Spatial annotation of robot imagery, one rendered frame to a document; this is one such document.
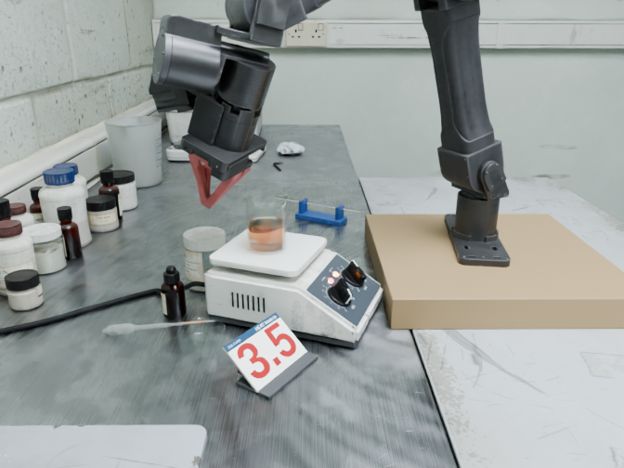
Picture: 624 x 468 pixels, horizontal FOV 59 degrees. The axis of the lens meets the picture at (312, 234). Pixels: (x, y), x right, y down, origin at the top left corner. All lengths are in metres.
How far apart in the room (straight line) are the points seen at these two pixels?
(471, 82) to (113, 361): 0.56
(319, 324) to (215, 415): 0.16
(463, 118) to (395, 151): 1.45
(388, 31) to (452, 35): 1.37
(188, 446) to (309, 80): 1.77
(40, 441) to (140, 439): 0.09
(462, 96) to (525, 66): 1.53
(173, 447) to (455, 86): 0.55
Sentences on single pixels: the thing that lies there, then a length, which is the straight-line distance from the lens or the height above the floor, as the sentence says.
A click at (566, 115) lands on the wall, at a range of 2.39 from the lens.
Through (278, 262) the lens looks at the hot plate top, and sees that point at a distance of 0.66.
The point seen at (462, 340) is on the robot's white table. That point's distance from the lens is 0.70.
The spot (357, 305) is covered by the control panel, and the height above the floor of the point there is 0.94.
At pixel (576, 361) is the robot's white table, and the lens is 0.70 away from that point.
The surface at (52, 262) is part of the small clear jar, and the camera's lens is 0.92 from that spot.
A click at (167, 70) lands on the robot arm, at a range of 0.60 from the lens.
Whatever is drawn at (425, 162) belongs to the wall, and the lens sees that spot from 2.26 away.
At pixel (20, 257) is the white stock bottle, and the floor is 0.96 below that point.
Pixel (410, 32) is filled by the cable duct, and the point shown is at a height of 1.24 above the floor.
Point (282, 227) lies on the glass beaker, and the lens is 0.68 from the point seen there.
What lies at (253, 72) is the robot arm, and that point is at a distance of 0.62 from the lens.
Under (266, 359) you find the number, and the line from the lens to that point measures 0.61.
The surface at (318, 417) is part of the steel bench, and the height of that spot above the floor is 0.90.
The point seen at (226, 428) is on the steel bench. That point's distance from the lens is 0.55.
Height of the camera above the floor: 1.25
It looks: 21 degrees down
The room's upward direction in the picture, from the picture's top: straight up
